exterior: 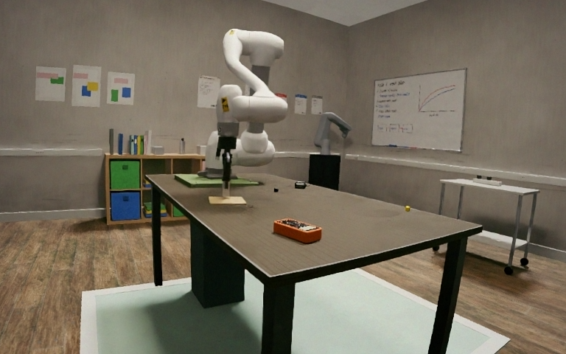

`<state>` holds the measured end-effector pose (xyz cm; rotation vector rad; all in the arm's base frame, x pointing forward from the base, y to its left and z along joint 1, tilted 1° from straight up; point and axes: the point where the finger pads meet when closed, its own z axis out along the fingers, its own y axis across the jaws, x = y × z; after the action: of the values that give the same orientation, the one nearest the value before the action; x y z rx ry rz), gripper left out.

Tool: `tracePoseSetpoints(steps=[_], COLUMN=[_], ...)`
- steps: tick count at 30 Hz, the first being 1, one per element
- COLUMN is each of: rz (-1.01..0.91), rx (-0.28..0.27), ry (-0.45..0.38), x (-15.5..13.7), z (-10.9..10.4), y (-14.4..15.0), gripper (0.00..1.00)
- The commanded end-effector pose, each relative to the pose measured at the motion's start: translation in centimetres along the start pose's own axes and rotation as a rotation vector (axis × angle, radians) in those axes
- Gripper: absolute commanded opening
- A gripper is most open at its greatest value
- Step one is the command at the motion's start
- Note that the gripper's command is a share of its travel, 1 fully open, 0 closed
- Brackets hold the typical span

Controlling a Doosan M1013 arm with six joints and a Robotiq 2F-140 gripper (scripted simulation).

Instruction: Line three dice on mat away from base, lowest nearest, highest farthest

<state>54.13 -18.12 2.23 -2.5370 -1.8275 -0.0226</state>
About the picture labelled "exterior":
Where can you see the beige square mat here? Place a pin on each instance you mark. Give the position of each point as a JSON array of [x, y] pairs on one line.
[[226, 200]]

